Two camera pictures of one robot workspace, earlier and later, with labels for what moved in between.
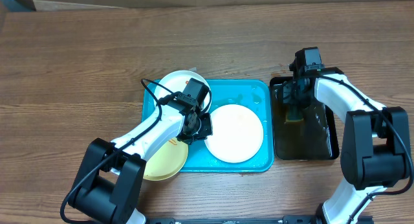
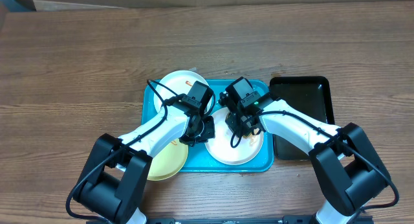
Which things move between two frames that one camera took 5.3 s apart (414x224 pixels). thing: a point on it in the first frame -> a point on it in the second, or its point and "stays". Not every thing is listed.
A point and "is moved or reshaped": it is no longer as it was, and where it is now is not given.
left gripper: [207, 131] stays
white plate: [237, 133] stays
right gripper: [292, 92] -> [238, 125]
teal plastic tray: [259, 95] stays
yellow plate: [167, 161] stays
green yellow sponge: [294, 113] is moved or reshaped
